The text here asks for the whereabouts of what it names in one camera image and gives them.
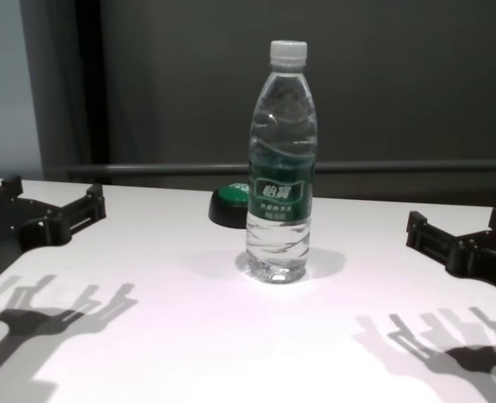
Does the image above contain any clear water bottle green label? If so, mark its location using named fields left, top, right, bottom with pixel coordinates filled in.
left=245, top=39, right=318, bottom=285

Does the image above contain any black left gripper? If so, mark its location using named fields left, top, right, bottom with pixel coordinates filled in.
left=0, top=175, right=107, bottom=291

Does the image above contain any dark vertical partition post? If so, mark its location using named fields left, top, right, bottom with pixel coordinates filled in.
left=76, top=0, right=112, bottom=186

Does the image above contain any green YES button black base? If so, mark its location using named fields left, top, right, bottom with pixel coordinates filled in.
left=208, top=181, right=251, bottom=230

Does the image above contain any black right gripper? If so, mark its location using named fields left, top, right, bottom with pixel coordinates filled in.
left=405, top=207, right=496, bottom=304

